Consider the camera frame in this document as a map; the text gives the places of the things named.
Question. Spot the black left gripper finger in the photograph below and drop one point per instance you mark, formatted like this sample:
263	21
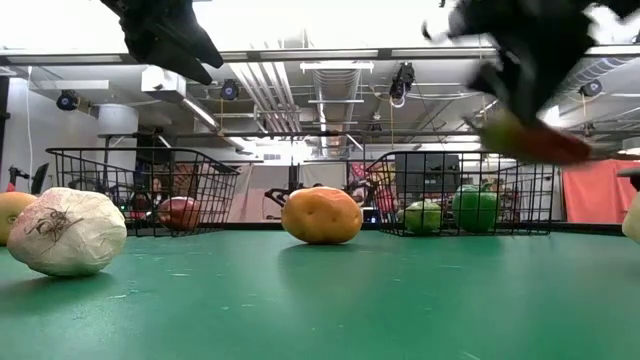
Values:
195	37
180	62

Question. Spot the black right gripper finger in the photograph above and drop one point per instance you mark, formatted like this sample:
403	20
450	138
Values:
487	82
532	97

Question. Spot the long red chili pepper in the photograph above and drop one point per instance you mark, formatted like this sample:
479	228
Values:
550	145

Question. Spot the green bell pepper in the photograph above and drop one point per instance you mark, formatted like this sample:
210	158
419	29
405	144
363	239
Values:
475	207

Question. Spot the green cucumber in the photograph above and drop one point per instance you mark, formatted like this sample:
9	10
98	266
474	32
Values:
422	216

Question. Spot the dark red mango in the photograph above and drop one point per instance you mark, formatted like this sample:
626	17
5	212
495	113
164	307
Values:
179	212

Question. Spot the yellow lemon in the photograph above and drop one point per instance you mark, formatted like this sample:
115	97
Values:
634	220

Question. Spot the white garlic bulb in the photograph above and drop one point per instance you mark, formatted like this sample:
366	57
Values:
75	235

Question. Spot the round orange fruit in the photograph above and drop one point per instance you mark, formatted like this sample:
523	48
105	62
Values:
12	212

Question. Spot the white ceiling air unit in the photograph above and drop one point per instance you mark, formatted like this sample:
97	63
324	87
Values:
162	82

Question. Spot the long ceiling light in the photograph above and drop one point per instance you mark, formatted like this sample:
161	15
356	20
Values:
200	112

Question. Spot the black hanging ceiling device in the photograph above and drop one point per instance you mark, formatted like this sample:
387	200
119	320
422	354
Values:
402	80

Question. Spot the white round column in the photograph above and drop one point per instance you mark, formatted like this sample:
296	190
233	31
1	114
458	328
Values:
117	122

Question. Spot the red cloth curtain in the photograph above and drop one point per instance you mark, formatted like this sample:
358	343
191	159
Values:
595	190

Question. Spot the colourful patterned banner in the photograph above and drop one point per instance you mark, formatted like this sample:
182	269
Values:
360	175

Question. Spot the black monitor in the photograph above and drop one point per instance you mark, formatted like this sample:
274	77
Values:
41	176

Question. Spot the green table mat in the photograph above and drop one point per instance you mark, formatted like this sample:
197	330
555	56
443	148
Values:
320	310

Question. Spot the silver ribbed ceiling duct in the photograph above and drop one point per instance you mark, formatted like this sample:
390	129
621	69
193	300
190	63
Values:
334	105
600	67

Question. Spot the grey overhead frame beam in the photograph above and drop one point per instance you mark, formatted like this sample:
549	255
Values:
300	54

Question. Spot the black upright post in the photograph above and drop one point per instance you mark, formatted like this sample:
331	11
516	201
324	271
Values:
293	175

